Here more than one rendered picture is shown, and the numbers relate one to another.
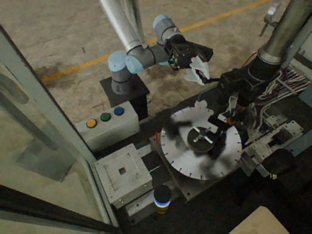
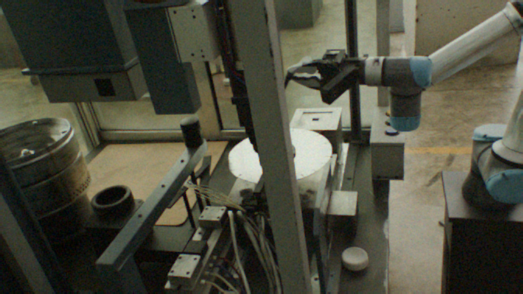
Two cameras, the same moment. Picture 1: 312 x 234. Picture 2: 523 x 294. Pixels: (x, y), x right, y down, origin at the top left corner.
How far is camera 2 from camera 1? 156 cm
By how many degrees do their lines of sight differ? 88
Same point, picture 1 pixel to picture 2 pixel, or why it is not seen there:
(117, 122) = (376, 128)
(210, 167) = (248, 147)
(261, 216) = (178, 215)
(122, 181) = (306, 117)
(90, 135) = (376, 110)
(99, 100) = not seen: outside the picture
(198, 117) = (303, 163)
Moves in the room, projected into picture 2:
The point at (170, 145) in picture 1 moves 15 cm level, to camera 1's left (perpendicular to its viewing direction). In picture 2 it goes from (297, 134) to (324, 116)
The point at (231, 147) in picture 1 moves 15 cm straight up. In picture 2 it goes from (243, 168) to (234, 124)
